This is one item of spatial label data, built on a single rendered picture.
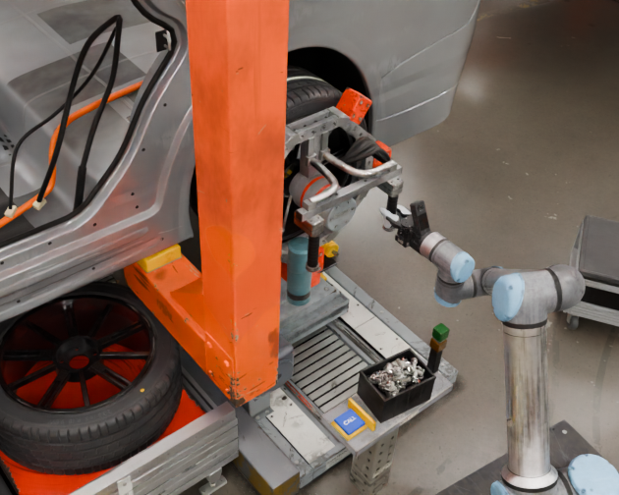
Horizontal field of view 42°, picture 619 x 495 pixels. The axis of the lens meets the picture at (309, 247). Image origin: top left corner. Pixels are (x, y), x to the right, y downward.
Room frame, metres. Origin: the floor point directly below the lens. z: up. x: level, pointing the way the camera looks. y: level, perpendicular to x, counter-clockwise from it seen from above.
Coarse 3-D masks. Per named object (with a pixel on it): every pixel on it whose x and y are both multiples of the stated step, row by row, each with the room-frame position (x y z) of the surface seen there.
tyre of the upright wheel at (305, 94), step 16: (304, 80) 2.35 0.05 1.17; (288, 96) 2.22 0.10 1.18; (304, 96) 2.23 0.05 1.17; (320, 96) 2.27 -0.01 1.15; (336, 96) 2.32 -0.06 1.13; (288, 112) 2.18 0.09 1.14; (304, 112) 2.22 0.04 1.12; (192, 192) 2.12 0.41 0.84; (192, 208) 2.17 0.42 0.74; (288, 240) 2.20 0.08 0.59
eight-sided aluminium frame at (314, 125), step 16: (320, 112) 2.23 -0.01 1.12; (336, 112) 2.24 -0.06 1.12; (288, 128) 2.13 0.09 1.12; (304, 128) 2.13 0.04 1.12; (320, 128) 2.16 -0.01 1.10; (352, 128) 2.26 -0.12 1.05; (288, 144) 2.07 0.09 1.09; (368, 160) 2.32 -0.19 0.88; (352, 176) 2.35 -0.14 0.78; (320, 240) 2.19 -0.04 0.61
